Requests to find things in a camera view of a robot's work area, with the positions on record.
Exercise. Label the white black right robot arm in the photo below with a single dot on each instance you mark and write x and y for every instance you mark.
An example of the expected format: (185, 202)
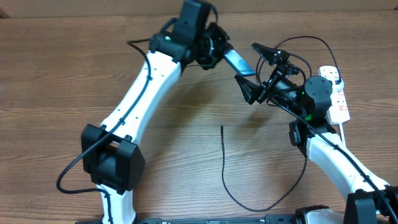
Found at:
(366, 195)

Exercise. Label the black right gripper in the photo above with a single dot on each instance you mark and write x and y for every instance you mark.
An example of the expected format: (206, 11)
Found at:
(280, 70)

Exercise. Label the Samsung Galaxy smartphone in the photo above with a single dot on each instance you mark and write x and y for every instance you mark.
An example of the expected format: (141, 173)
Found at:
(240, 66)

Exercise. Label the white charger plug adapter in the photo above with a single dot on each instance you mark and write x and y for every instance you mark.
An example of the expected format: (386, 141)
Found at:
(337, 85)

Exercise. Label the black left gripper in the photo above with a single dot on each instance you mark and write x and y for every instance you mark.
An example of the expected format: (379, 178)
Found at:
(220, 37)

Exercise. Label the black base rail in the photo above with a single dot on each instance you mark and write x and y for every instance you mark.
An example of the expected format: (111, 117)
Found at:
(305, 215)

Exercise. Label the white power strip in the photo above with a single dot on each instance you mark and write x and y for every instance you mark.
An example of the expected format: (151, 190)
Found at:
(338, 112)

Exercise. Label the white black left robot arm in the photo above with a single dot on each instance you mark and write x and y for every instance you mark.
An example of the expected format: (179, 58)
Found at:
(111, 153)

